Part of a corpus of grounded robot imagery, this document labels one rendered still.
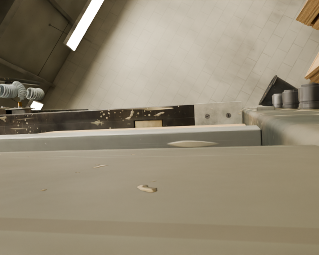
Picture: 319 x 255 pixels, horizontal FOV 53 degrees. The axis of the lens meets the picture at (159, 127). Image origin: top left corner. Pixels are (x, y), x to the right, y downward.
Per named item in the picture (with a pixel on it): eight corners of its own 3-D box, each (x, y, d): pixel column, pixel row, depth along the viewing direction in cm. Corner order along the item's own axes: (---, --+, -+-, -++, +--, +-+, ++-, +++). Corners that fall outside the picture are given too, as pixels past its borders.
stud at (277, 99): (286, 108, 60) (286, 93, 60) (273, 109, 61) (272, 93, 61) (284, 108, 63) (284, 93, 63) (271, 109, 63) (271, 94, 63)
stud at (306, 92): (325, 110, 34) (324, 82, 34) (301, 111, 35) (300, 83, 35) (319, 109, 37) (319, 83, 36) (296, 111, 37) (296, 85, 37)
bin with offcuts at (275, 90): (321, 91, 447) (278, 70, 459) (303, 123, 446) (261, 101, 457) (309, 98, 498) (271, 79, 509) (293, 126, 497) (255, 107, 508)
